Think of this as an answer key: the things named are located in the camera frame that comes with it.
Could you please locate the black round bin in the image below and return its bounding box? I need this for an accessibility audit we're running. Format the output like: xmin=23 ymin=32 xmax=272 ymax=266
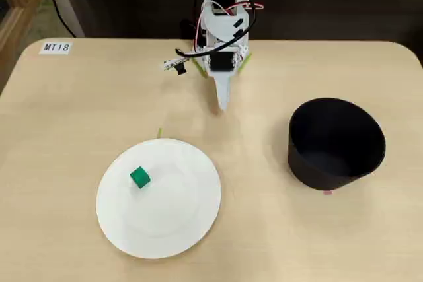
xmin=288 ymin=97 xmax=387 ymax=192

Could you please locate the white paper plate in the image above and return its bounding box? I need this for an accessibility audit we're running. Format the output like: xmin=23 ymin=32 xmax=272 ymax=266
xmin=95 ymin=137 xmax=221 ymax=260

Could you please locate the small wrist camera board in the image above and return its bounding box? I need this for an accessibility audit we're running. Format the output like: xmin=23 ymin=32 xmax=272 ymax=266
xmin=163 ymin=57 xmax=189 ymax=77

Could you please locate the green cube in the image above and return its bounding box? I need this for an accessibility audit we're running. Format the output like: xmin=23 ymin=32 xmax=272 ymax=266
xmin=129 ymin=166 xmax=152 ymax=190

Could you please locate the lime green base clamp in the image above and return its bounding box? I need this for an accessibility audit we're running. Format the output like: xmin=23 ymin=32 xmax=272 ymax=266
xmin=238 ymin=51 xmax=253 ymax=72

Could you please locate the thin black cable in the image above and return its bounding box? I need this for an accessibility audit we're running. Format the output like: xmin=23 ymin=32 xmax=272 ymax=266
xmin=38 ymin=0 xmax=76 ymax=37

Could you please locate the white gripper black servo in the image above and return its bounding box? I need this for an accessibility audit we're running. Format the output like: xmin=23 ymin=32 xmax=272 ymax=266
xmin=206 ymin=46 xmax=245 ymax=111

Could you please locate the wooden shelf unit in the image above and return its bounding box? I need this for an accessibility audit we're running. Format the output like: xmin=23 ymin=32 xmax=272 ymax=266
xmin=0 ymin=0 xmax=46 ymax=95

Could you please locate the red white arm wire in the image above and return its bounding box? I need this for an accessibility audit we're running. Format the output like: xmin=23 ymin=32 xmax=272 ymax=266
xmin=194 ymin=1 xmax=266 ymax=48

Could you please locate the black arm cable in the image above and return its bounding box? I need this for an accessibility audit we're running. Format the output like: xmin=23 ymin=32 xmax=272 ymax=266
xmin=174 ymin=0 xmax=259 ymax=57

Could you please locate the white MT18 label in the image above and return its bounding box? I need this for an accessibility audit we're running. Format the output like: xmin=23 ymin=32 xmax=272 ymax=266
xmin=38 ymin=40 xmax=72 ymax=55

